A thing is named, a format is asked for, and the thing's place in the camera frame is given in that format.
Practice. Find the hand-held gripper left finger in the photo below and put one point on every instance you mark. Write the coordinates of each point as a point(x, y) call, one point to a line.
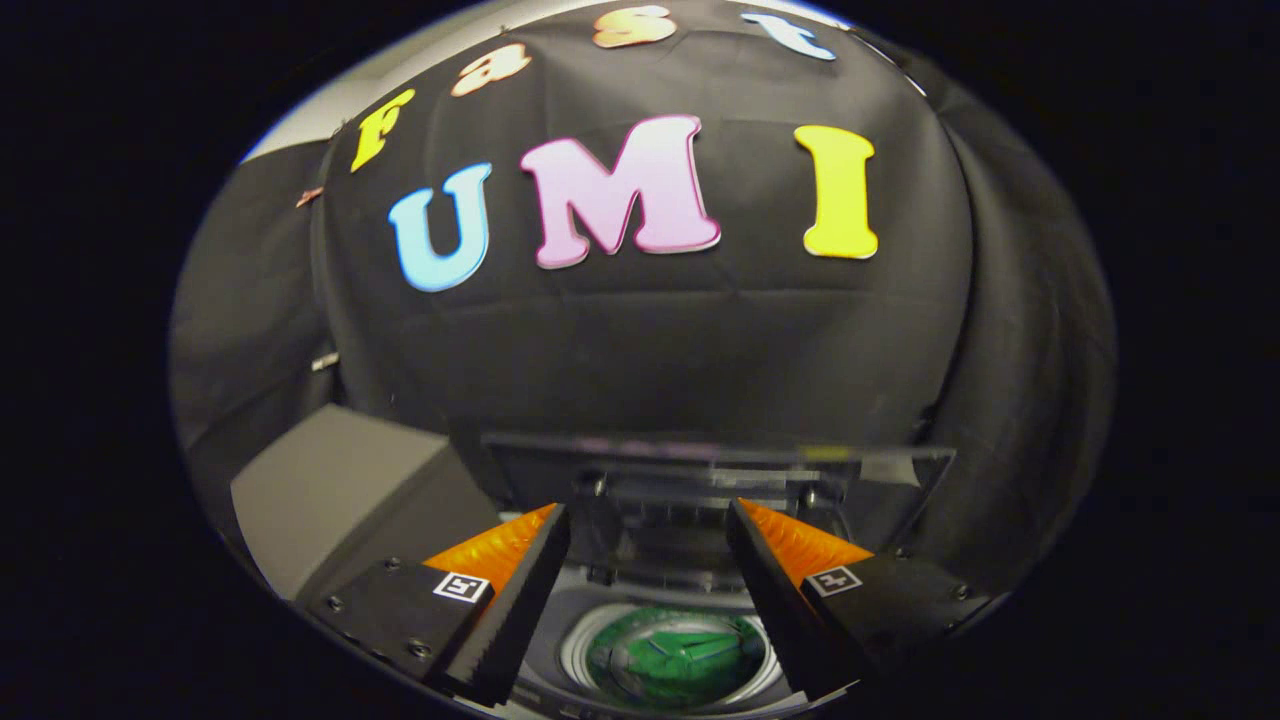
point(520, 600)

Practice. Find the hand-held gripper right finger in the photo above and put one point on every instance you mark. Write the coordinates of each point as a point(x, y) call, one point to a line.
point(775, 600)

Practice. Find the green polo shirt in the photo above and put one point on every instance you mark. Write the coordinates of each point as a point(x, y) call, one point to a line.
point(680, 660)

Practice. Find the grey box cabinet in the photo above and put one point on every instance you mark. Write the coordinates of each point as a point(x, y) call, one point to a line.
point(340, 490)

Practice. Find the black backdrop cloth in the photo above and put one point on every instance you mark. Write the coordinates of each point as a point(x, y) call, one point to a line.
point(700, 340)

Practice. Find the white clip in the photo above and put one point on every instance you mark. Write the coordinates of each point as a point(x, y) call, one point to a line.
point(324, 361)

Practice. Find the pink clip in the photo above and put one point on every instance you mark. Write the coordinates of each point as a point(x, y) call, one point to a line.
point(309, 196)

